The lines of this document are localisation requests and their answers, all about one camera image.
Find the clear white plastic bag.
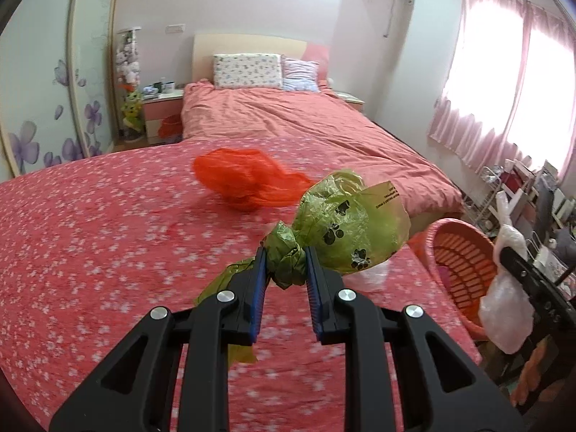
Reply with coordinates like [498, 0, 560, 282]
[478, 190, 534, 354]

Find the green paw print bag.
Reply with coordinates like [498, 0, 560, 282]
[192, 168, 412, 368]

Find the orange plastic bag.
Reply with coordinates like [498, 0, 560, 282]
[192, 148, 314, 212]

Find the orange plastic laundry basket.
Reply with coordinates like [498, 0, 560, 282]
[408, 219, 497, 341]

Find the red floral bed sheet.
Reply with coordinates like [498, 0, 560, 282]
[1, 138, 480, 431]

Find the pink window curtain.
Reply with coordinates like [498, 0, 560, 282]
[429, 0, 575, 176]

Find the small red waste bin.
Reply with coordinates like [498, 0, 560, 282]
[157, 114, 184, 140]

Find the far side nightstand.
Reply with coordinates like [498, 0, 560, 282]
[334, 92, 364, 112]

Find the pink white nightstand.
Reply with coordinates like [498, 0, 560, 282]
[143, 90, 184, 145]

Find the salmon pink duvet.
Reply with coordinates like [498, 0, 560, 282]
[181, 80, 464, 216]

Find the plush toy display column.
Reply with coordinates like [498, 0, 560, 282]
[114, 26, 144, 143]

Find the pink striped pillow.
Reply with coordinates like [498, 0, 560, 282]
[282, 57, 320, 93]

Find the white floral pillow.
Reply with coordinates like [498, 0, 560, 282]
[213, 53, 283, 89]

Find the sliding wardrobe with flowers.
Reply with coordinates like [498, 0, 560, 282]
[1, 0, 117, 180]

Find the beige wooden headboard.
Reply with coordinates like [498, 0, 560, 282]
[192, 33, 330, 82]

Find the white wire rack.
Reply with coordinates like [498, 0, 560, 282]
[463, 166, 504, 240]

